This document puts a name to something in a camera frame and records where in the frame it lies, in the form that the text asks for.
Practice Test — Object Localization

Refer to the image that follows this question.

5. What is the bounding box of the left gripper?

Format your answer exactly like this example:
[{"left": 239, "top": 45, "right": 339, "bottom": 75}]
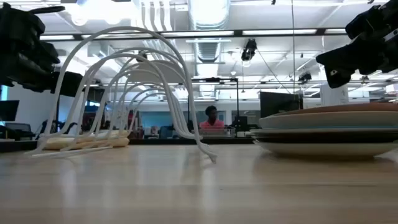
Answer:
[{"left": 0, "top": 35, "right": 83, "bottom": 98}]

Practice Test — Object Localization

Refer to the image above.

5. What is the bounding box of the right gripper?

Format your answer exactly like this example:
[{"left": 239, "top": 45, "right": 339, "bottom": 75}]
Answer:
[{"left": 315, "top": 29, "right": 398, "bottom": 90}]

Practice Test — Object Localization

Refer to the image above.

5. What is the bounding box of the tan divided plate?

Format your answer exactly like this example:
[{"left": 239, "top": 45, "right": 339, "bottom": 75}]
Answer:
[{"left": 269, "top": 102, "right": 398, "bottom": 118}]

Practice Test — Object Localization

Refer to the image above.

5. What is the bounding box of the blue zigzag pattern plate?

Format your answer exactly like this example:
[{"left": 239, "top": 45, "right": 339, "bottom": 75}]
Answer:
[{"left": 258, "top": 111, "right": 398, "bottom": 130}]

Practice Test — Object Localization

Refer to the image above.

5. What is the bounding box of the white teal leaf plate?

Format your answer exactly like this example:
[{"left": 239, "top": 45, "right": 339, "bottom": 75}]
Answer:
[{"left": 253, "top": 140, "right": 398, "bottom": 157}]

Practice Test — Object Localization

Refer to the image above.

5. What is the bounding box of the white cabinet with knobs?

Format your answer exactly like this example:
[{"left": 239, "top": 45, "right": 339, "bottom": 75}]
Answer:
[{"left": 320, "top": 83, "right": 349, "bottom": 106}]

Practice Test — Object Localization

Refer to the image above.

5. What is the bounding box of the black computer monitor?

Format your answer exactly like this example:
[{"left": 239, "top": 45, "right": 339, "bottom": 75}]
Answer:
[
  {"left": 0, "top": 100, "right": 20, "bottom": 122},
  {"left": 259, "top": 91, "right": 304, "bottom": 119}
]

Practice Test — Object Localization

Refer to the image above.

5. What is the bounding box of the beige wooden rack base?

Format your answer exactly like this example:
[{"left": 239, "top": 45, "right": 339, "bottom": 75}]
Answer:
[{"left": 43, "top": 129, "right": 131, "bottom": 151}]

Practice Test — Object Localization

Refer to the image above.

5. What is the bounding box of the person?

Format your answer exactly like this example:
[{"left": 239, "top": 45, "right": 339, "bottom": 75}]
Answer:
[{"left": 198, "top": 105, "right": 225, "bottom": 130}]

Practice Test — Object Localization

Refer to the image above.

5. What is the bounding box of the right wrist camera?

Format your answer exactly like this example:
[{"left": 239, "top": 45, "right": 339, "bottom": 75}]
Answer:
[{"left": 345, "top": 2, "right": 390, "bottom": 40}]

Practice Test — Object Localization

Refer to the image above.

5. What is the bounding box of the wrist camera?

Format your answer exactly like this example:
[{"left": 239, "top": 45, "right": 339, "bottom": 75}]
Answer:
[
  {"left": 345, "top": 2, "right": 390, "bottom": 40},
  {"left": 0, "top": 2, "right": 47, "bottom": 38}
]

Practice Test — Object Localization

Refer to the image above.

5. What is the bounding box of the black table frame rail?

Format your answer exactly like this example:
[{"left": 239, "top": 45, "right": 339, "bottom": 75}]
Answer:
[{"left": 0, "top": 138, "right": 256, "bottom": 153}]

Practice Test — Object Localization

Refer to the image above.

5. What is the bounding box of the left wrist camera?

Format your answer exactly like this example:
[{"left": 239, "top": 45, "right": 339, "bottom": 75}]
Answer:
[{"left": 0, "top": 2, "right": 47, "bottom": 38}]

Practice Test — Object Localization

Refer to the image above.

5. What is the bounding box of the white wire dish rack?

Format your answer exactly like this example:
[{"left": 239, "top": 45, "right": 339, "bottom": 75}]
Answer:
[{"left": 24, "top": 26, "right": 218, "bottom": 164}]

